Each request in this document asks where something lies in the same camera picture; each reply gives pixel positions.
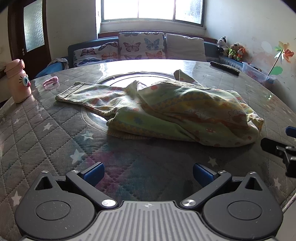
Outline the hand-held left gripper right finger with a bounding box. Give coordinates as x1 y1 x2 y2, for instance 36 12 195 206
180 162 263 209

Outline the green patterned button shirt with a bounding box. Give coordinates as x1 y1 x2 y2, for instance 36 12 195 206
55 70 264 147

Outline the pink cartoon face bottle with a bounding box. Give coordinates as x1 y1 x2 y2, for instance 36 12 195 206
5 59 31 104

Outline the dark wooden glass-panel door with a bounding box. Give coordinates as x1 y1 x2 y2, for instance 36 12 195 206
8 0 52 67

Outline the blue sofa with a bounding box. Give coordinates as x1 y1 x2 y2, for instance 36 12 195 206
35 32 243 79

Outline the plain beige cushion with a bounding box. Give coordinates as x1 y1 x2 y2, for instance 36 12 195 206
166 34 207 62

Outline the colourful paper pinwheel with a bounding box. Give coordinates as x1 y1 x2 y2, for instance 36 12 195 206
268 41 295 76

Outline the upright butterfly print cushion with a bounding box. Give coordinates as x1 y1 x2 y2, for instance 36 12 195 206
118 32 166 61

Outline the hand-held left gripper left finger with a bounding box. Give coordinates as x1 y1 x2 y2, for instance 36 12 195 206
35 162 118 209

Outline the black and white plush cow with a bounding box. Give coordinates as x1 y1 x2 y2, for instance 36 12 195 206
217 36 228 55

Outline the grey cloth on sofa arm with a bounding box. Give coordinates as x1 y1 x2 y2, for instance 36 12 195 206
50 58 69 70

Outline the black remote control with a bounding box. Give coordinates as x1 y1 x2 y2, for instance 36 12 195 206
210 61 240 76

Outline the orange plush fox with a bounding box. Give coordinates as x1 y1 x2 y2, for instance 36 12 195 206
236 46 246 62

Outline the flat butterfly print cushion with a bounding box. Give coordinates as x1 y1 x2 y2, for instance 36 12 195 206
73 42 119 68

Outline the window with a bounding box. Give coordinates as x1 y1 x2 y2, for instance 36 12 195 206
96 0 206 28

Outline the small pink hair clip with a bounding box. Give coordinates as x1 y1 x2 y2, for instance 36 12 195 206
43 77 59 88

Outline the clear plastic storage box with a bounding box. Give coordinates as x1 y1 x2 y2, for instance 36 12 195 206
242 62 277 86

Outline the brown plush bear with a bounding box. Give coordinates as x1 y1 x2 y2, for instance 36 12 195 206
228 43 240 59

